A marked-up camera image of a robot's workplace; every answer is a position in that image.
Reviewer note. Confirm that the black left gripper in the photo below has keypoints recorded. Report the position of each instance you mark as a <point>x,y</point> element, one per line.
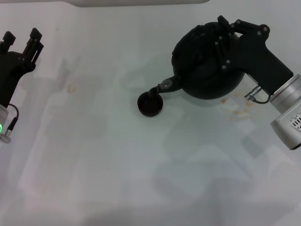
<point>11,66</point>

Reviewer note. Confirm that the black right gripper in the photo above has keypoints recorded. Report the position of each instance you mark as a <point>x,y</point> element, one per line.
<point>256,58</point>

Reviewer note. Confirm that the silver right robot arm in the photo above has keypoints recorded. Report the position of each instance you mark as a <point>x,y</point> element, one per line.
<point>287,99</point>

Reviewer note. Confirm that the small dark round teacup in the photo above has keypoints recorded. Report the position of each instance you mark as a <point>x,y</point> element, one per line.
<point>145,110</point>

